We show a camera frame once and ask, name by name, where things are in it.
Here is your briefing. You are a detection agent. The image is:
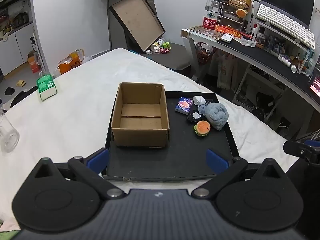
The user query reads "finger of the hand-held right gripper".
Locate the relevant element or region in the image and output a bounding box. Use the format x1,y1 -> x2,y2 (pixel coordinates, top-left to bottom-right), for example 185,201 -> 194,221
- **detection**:
284,140 -> 320,164

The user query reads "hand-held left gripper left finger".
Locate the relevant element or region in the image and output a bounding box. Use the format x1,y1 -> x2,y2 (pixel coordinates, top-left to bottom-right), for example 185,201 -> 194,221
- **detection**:
34,148 -> 125,200

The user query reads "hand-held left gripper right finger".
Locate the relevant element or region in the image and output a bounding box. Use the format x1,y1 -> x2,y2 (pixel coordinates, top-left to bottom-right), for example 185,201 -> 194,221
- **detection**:
192,149 -> 285,200

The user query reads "black tray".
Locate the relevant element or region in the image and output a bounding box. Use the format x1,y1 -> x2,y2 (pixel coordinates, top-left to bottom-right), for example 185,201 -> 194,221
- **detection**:
101,91 -> 240,182

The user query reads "hamburger toy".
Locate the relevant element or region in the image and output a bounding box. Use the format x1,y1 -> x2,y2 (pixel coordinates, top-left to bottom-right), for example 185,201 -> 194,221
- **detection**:
193,120 -> 211,138

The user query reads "grey fluffy cloth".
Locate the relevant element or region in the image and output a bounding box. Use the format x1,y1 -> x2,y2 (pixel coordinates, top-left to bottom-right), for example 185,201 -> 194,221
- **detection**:
205,102 -> 229,131

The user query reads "brown cardboard box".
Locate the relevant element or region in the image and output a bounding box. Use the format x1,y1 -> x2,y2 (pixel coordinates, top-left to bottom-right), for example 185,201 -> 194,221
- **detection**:
111,82 -> 170,148

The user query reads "small blue-grey plush toy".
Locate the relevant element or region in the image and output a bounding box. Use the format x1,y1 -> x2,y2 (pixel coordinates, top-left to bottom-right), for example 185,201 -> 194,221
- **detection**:
197,102 -> 212,117

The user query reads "white crumpled paper ball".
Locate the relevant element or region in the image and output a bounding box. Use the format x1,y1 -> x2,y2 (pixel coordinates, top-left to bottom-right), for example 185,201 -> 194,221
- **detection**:
193,95 -> 207,106

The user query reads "purple tissue pack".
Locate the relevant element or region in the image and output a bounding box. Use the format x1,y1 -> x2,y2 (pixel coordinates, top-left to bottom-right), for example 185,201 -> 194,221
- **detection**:
175,97 -> 194,115

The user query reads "small lit screen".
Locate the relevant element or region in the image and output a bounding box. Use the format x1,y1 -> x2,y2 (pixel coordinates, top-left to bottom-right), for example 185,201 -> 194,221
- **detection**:
309,69 -> 320,98

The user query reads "white shelf unit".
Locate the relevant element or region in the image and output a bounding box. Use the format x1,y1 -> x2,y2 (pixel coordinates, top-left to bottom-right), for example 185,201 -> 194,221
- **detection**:
234,65 -> 284,117

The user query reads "green tissue box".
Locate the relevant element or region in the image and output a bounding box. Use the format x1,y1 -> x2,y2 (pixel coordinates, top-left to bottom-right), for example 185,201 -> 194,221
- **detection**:
36,74 -> 57,102

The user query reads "white tote bag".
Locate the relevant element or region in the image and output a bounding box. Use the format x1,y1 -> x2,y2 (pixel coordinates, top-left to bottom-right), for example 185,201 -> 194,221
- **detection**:
216,52 -> 238,90

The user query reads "clear plastic cup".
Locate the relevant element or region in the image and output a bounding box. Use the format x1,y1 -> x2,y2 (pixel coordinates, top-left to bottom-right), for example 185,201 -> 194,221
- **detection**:
0,110 -> 20,153

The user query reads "black curved desk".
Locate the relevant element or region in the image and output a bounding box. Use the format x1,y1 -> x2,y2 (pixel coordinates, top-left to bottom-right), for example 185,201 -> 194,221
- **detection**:
181,26 -> 320,140

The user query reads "orange paper bag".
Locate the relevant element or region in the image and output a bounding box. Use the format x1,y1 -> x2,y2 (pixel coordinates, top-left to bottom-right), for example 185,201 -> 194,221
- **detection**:
57,49 -> 85,75

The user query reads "clear acrylic laptop stand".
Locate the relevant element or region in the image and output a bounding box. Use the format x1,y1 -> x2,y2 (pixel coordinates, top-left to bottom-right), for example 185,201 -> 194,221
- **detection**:
251,21 -> 316,73

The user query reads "orange cardboard box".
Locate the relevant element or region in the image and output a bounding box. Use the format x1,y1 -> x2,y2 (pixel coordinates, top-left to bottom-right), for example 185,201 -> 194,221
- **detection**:
27,51 -> 42,73

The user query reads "white keyboard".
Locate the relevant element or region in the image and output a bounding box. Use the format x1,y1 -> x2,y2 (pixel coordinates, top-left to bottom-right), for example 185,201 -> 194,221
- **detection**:
255,4 -> 315,49

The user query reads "white and green can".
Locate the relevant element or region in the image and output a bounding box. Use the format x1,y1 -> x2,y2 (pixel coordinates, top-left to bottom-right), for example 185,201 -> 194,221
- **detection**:
151,37 -> 167,52

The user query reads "long red box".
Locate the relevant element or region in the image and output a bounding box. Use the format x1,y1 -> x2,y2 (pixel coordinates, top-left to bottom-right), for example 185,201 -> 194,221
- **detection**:
215,25 -> 253,39

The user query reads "white cabinet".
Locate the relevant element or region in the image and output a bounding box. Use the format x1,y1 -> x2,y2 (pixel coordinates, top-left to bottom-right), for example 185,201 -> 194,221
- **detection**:
0,22 -> 48,78

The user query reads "clear acrylic organizer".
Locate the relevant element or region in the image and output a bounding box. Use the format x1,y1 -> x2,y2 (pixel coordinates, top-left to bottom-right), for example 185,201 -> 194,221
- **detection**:
216,0 -> 247,31

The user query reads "leaning brown tray lid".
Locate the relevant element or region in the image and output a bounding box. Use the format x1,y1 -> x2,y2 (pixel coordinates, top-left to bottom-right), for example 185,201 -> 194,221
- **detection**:
109,0 -> 166,53

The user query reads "water bottle red label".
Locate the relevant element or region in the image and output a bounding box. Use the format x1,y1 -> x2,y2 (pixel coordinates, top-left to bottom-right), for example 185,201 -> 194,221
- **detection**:
202,0 -> 220,36

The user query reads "woven basket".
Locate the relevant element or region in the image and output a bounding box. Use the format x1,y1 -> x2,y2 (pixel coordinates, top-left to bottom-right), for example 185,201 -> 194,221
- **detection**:
229,0 -> 250,9

